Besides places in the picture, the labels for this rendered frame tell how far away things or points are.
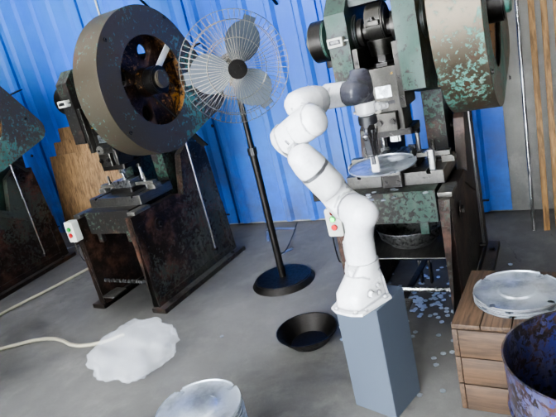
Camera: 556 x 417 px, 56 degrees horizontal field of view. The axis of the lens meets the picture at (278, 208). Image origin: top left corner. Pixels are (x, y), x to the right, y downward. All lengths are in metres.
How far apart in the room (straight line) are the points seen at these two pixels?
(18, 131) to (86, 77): 1.83
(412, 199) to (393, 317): 0.62
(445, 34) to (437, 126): 0.75
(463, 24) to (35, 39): 4.20
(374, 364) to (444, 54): 1.13
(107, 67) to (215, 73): 0.55
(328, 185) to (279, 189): 2.49
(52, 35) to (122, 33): 2.26
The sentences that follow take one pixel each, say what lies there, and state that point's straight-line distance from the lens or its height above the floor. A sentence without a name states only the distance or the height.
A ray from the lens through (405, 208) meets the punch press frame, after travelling 2.36.
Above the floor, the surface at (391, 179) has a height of 0.69.
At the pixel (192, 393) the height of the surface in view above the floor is 0.31.
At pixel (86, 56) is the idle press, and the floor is 1.52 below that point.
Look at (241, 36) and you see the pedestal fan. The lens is 2.84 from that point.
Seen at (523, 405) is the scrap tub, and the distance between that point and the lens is 1.49.
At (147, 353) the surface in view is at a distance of 2.66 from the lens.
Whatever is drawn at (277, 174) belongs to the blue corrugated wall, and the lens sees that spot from 4.10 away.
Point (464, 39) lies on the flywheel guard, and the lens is 2.00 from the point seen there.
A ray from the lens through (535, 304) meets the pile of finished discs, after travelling 1.95.
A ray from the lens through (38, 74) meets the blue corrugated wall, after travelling 5.50.
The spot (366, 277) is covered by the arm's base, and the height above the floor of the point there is 0.55.
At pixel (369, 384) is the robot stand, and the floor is 0.12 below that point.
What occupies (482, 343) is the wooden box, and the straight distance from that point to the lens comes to 1.92.
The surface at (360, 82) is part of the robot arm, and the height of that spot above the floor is 1.16.
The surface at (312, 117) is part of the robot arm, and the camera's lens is 1.66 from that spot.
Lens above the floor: 1.36
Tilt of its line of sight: 17 degrees down
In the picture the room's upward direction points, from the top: 13 degrees counter-clockwise
